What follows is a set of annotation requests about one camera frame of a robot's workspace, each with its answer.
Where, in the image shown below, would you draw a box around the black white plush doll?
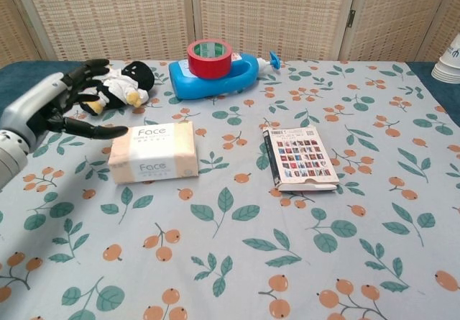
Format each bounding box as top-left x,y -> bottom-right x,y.
79,60 -> 155,116

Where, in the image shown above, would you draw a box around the beige woven folding screen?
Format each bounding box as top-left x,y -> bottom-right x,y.
0,0 -> 460,64

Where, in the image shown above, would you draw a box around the white paper cup stack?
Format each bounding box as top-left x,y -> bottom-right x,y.
431,32 -> 460,83

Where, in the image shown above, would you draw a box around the floral tablecloth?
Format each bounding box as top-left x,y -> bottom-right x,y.
0,59 -> 460,320

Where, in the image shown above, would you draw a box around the red tape roll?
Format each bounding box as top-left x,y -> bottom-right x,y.
186,40 -> 233,80

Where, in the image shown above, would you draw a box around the blue pump detergent bottle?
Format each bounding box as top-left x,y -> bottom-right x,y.
168,50 -> 285,101

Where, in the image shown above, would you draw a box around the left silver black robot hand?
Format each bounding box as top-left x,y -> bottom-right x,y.
0,58 -> 129,152

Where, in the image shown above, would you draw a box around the white paper packet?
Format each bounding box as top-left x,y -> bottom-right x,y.
107,121 -> 200,185

